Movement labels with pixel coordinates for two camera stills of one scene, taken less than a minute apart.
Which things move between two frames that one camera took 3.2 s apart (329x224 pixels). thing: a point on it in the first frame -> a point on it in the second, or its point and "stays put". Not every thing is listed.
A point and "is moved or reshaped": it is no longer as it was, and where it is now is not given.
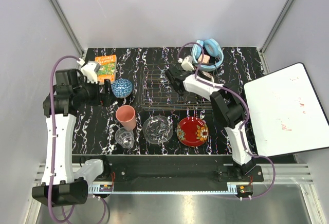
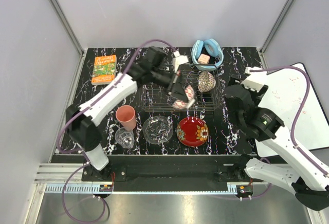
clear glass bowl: (158, 130) stays put
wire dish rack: (158, 92) stays put
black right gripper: (192, 71) -> (234, 78)
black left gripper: (108, 98) -> (176, 89)
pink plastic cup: (125, 114) stays put
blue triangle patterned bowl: (121, 88) is moved or reshaped
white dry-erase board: (287, 115) stays put
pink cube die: (205, 59) stays put
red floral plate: (192, 131) stays put
